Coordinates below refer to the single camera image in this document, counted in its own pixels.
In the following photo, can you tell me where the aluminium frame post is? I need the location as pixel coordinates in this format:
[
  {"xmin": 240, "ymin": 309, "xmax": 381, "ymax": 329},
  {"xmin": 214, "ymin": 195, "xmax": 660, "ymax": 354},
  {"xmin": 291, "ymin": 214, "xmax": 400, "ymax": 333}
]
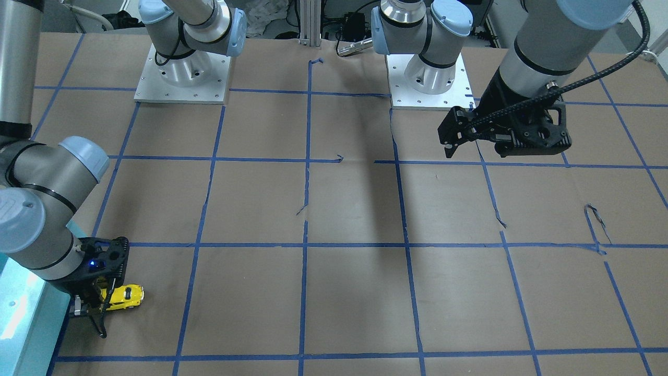
[{"xmin": 299, "ymin": 0, "xmax": 322, "ymax": 49}]

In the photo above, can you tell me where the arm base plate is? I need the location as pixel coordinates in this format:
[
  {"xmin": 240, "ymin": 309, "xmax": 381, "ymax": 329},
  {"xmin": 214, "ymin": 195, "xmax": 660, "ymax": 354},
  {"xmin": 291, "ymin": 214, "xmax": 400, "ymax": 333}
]
[
  {"xmin": 134, "ymin": 46, "xmax": 234, "ymax": 104},
  {"xmin": 386, "ymin": 54, "xmax": 475, "ymax": 111}
]

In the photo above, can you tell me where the light blue plastic bin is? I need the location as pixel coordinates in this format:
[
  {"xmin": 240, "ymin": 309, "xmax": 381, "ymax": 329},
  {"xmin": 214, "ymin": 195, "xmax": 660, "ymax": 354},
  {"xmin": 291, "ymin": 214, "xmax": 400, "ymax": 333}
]
[{"xmin": 0, "ymin": 222, "xmax": 87, "ymax": 376}]

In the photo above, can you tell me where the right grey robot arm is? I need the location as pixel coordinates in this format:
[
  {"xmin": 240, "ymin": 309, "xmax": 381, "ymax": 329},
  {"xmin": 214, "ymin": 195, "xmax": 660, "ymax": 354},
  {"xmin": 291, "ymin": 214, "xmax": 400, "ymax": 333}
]
[{"xmin": 1, "ymin": 1, "xmax": 248, "ymax": 338}]

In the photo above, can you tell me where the yellow toy beetle car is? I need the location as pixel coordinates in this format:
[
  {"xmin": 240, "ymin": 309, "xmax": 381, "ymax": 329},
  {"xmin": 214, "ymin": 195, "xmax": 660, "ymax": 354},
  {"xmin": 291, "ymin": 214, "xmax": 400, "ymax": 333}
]
[{"xmin": 106, "ymin": 284, "xmax": 144, "ymax": 310}]

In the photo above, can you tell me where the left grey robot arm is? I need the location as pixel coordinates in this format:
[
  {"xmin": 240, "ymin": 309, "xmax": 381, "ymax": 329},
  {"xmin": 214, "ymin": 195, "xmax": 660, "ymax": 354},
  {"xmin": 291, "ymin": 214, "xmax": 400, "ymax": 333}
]
[{"xmin": 371, "ymin": 1, "xmax": 651, "ymax": 158}]

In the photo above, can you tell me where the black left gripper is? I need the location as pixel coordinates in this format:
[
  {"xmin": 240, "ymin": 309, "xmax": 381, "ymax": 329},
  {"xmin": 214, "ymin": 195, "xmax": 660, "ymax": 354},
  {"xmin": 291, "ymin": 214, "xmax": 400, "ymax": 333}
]
[{"xmin": 437, "ymin": 99, "xmax": 572, "ymax": 159}]

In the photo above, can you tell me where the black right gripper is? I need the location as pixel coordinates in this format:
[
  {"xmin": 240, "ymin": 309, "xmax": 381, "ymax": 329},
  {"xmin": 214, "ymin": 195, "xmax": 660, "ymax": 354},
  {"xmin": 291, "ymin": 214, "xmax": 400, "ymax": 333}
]
[{"xmin": 50, "ymin": 237, "xmax": 129, "ymax": 338}]

